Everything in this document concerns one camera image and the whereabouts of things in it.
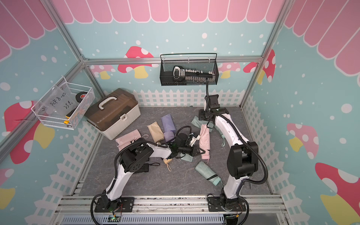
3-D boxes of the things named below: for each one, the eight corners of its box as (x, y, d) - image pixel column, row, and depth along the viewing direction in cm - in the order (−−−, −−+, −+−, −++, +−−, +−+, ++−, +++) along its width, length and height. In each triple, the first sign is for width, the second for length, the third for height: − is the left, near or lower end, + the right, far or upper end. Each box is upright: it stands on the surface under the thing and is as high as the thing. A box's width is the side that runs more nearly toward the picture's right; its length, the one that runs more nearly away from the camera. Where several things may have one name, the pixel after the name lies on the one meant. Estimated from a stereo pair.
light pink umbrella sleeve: (120, 150, 96) (118, 148, 93) (116, 142, 100) (114, 140, 97) (142, 137, 102) (141, 135, 100) (138, 130, 106) (137, 128, 104)
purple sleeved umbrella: (163, 132, 106) (163, 130, 104) (160, 118, 115) (159, 116, 113) (175, 129, 108) (175, 127, 106) (170, 116, 117) (170, 113, 115)
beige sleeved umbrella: (155, 143, 100) (154, 141, 99) (147, 126, 110) (146, 124, 108) (165, 138, 103) (165, 137, 101) (157, 122, 112) (157, 120, 111)
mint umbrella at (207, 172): (194, 168, 88) (194, 166, 86) (201, 161, 91) (201, 159, 89) (215, 187, 81) (216, 186, 79) (221, 179, 84) (222, 177, 82)
